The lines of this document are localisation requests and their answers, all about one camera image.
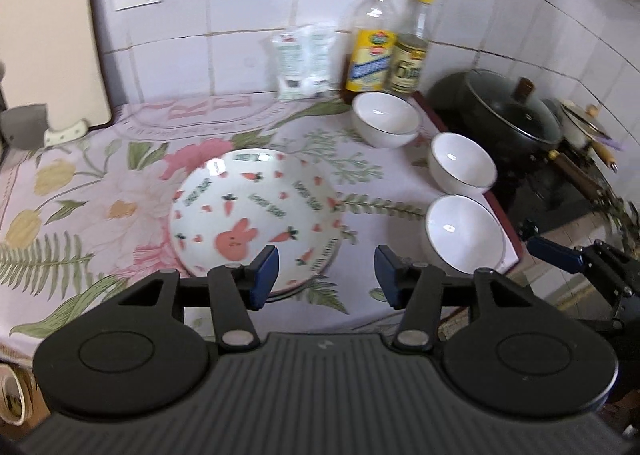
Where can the floral tablecloth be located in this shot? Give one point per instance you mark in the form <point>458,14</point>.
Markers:
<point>100,205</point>

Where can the white enamel pot with lid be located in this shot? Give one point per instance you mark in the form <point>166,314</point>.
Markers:
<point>582,122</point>

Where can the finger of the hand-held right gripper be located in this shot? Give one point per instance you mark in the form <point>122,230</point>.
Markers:
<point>555,252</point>

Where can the large yellow-label sauce bottle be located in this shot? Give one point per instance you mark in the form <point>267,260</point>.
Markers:
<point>370,60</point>

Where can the clear plastic seasoning bag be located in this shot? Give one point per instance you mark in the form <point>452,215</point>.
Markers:
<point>302,60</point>

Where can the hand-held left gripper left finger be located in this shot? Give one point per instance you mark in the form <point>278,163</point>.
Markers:
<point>265,277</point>

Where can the white rabbit carrot plate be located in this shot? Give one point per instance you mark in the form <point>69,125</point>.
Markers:
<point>250,205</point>

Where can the black wok with glass lid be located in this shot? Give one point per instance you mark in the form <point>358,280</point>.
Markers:
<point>500,110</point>

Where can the black gas stove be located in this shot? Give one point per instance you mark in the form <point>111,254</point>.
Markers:
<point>545,195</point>

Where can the white cutting board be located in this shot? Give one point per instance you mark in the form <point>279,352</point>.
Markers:
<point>50,35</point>

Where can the white ribbed bowl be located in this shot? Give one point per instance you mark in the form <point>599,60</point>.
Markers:
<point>462,227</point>
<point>385,117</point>
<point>462,162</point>

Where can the small yellow-cap vinegar bottle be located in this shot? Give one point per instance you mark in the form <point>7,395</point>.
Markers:
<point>411,62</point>

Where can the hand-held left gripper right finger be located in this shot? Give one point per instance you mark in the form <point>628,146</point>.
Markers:
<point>386,277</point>

